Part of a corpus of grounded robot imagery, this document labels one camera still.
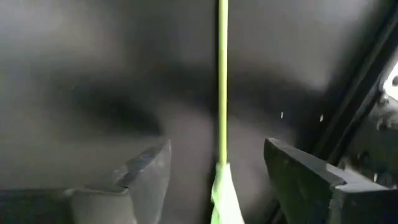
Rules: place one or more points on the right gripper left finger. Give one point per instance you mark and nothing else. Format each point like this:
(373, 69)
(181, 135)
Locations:
(146, 186)

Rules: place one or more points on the black table frame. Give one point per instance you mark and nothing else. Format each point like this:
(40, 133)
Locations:
(357, 93)

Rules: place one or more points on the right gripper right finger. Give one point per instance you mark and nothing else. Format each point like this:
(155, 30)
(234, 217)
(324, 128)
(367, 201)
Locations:
(311, 193)

